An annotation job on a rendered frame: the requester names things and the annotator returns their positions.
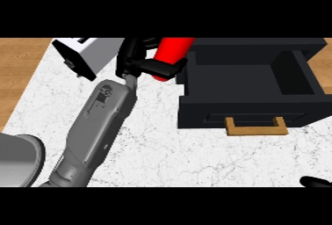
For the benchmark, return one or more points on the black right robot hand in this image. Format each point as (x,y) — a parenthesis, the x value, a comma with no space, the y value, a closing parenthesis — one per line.
(317,182)

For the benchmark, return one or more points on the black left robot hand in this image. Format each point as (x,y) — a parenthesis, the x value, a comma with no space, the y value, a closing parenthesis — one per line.
(161,68)

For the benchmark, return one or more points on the red can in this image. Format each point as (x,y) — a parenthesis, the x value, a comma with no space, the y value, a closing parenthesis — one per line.
(172,49)

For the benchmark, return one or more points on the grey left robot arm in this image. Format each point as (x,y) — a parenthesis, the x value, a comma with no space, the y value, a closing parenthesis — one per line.
(97,123)

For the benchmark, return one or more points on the black open drawer box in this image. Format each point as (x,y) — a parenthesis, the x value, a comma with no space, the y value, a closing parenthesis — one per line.
(234,79)

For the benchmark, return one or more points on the black drawer front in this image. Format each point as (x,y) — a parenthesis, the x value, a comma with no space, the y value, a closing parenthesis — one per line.
(253,108)

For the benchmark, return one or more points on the white and black appliance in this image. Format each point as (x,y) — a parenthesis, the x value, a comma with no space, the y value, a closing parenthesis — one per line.
(100,51)

